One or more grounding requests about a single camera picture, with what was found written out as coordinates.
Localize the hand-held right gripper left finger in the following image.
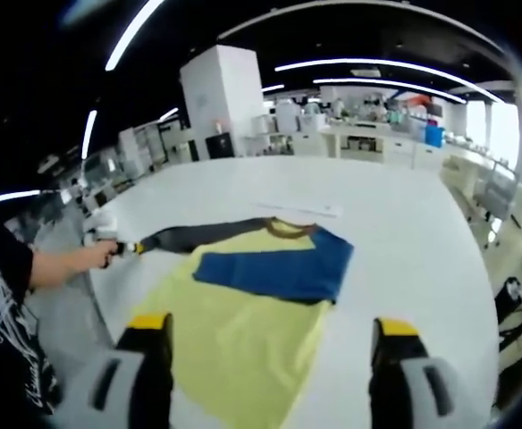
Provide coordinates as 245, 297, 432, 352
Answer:
62, 311, 175, 429

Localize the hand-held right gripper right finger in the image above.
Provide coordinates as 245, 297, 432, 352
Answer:
367, 316, 472, 429

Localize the yellow and blue garment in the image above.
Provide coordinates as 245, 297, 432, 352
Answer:
129, 215, 355, 425

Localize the person's left hand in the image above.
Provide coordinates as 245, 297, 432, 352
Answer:
85, 243, 120, 270

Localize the short ceiling light strip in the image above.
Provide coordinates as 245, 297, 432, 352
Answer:
81, 109, 98, 160

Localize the black cabinet box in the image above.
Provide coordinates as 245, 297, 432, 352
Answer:
205, 132, 234, 159

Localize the black waste bin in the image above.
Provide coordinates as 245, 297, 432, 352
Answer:
495, 276, 522, 321

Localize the long curved ceiling light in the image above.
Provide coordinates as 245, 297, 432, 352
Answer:
104, 0, 166, 72

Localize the white cabinet unit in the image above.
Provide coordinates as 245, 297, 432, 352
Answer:
274, 101, 300, 134

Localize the grey chair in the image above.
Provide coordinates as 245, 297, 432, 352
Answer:
473, 163, 519, 220

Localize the white counter with shelves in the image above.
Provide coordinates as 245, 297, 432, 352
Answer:
321, 124, 427, 169

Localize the blue plastic bin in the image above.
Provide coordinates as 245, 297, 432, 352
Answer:
424, 124, 445, 147

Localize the shorter arc ceiling light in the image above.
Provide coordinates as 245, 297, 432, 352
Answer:
313, 78, 467, 104

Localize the long arc ceiling light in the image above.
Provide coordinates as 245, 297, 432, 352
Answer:
274, 57, 494, 102

